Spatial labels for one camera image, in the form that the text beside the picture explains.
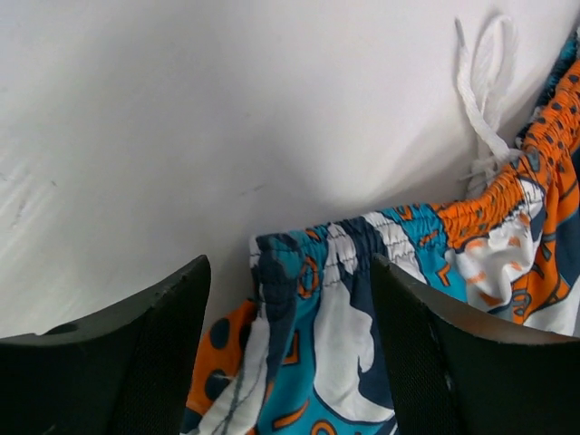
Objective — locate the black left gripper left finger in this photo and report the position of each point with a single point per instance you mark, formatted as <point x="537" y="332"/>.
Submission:
<point x="125" y="369"/>

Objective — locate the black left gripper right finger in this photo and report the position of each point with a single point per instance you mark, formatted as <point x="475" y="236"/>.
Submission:
<point x="456" y="370"/>

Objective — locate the colourful patterned shorts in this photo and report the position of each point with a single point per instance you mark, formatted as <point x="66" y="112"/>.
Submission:
<point x="304" y="355"/>

